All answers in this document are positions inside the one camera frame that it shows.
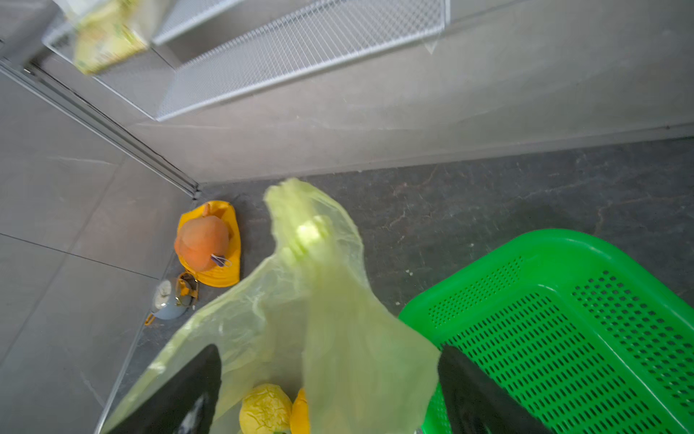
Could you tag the yellow plate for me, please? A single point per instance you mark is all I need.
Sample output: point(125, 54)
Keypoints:
point(229, 275)

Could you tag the orange bagged fruit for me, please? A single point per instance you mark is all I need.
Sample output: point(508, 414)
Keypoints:
point(202, 240)

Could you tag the orange-yellow pear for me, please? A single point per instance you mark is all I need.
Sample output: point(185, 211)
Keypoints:
point(299, 419)

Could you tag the small grey alarm clock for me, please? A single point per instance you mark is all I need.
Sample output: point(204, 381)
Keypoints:
point(173, 298)

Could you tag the yellow-green plastic bag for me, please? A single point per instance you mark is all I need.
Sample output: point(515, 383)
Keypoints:
point(307, 320)

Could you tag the green plastic basket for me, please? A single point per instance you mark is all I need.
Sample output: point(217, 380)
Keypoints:
point(580, 334)

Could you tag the yellow wipes packet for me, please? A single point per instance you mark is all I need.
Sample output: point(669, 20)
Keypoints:
point(110, 32)

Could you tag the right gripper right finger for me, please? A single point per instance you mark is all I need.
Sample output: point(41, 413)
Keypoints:
point(475, 403)

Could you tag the yellow-green pear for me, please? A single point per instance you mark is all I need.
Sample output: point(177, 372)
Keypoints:
point(265, 409)

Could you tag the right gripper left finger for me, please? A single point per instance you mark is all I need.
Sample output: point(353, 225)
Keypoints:
point(185, 404)

